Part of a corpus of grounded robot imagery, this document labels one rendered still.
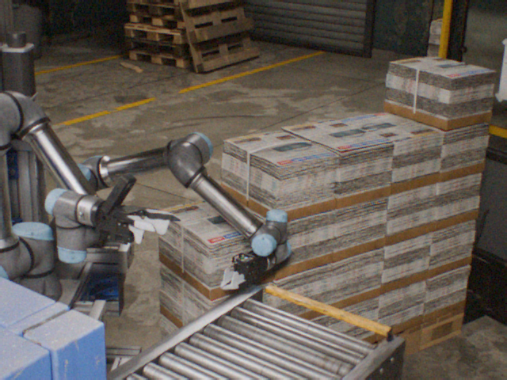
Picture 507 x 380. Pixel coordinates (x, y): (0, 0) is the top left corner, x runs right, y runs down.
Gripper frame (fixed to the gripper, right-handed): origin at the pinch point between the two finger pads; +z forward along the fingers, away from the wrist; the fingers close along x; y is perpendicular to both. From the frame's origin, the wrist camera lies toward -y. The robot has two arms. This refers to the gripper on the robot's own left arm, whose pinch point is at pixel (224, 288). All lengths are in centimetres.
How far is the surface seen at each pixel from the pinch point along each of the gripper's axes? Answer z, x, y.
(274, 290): -0.8, 19.0, 5.5
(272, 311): 7.3, 24.1, 3.3
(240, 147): -50, -31, 30
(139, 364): 53, 13, 4
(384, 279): -97, 12, -32
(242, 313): 13.7, 17.5, 3.3
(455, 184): -134, 25, 4
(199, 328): 29.0, 13.0, 3.5
